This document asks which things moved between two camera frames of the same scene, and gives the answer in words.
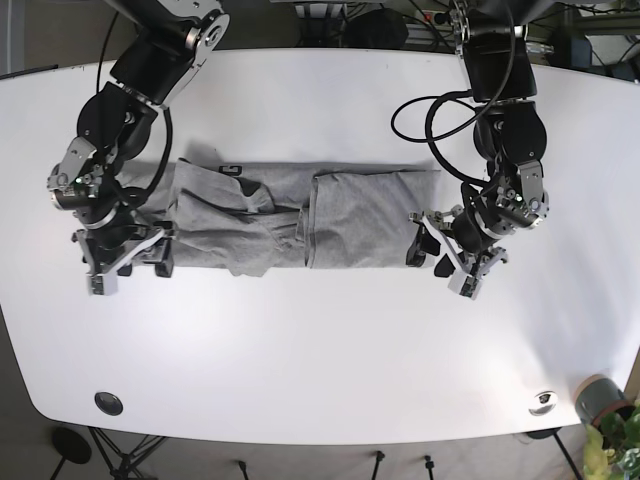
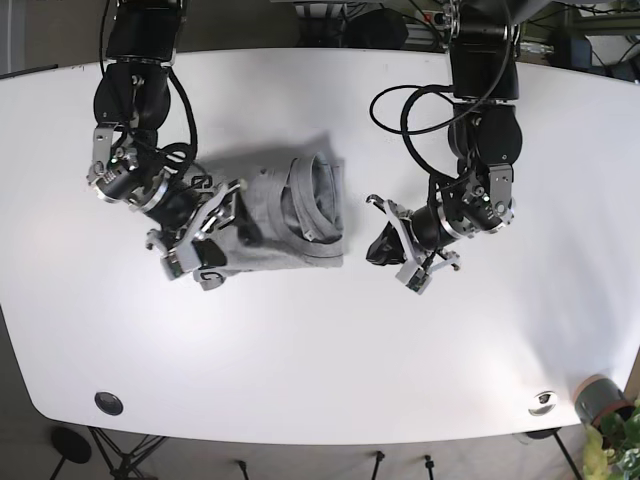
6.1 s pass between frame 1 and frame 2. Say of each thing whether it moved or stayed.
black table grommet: stayed
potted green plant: stayed
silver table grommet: stayed
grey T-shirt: moved
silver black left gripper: moved
